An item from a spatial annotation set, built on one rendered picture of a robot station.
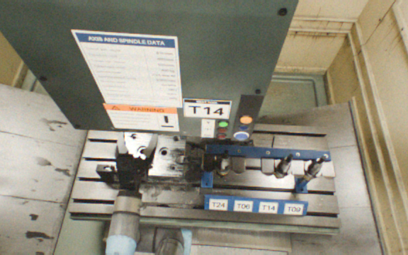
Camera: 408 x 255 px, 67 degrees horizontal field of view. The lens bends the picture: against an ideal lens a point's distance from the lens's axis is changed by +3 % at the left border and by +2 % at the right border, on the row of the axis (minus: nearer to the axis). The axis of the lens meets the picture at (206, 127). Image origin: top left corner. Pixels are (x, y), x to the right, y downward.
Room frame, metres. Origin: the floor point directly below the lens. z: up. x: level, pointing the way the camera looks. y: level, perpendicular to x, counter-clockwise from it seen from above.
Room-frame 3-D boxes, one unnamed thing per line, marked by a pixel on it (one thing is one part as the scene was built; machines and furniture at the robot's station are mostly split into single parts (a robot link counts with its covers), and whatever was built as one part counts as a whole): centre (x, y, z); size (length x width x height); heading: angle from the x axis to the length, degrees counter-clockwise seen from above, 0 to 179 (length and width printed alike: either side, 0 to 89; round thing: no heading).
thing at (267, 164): (0.42, -0.24, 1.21); 0.07 x 0.05 x 0.01; 0
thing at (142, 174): (0.29, 0.21, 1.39); 0.12 x 0.08 x 0.09; 0
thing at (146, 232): (0.14, 0.19, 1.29); 0.11 x 0.08 x 0.11; 89
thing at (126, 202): (0.21, 0.20, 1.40); 0.08 x 0.05 x 0.08; 90
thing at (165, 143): (0.56, 0.24, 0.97); 0.29 x 0.23 x 0.05; 90
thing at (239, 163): (0.42, -0.13, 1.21); 0.07 x 0.05 x 0.01; 0
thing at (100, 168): (0.46, 0.40, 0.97); 0.13 x 0.03 x 0.15; 90
